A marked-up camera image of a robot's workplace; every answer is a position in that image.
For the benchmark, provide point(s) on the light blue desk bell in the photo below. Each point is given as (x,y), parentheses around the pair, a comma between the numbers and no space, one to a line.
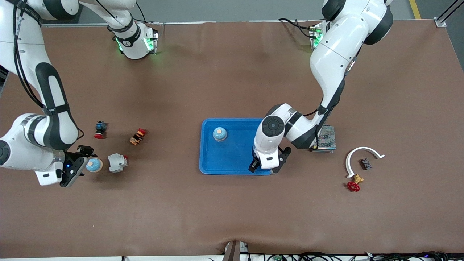
(94,165)
(219,134)

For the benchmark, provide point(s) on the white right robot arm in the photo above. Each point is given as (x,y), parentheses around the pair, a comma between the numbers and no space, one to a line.
(36,159)

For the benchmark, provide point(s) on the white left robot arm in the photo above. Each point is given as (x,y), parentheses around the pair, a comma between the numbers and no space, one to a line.
(337,47)

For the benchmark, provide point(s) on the blue plastic tray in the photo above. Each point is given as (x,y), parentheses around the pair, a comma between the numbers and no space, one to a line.
(232,156)

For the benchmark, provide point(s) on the red mushroom button blue base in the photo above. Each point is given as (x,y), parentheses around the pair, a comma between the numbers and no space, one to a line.
(100,129)

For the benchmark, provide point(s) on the white circuit breaker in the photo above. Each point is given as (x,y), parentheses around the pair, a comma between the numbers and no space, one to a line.
(116,162)

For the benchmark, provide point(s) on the red orange push button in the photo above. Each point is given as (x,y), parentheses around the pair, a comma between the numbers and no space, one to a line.
(138,136)

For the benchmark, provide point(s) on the metal mesh power supply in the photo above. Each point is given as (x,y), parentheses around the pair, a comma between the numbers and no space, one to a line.
(328,139)

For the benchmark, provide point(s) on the brass valve red handwheel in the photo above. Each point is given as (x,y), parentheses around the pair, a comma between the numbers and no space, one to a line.
(353,186)

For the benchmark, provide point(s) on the white curved plastic clamp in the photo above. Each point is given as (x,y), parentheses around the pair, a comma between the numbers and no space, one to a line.
(364,148)

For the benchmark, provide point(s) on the grey metal camera post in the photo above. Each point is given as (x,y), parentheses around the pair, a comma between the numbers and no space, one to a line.
(233,252)

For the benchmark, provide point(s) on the aluminium frame profile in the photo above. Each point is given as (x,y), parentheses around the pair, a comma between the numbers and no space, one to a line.
(441,22)

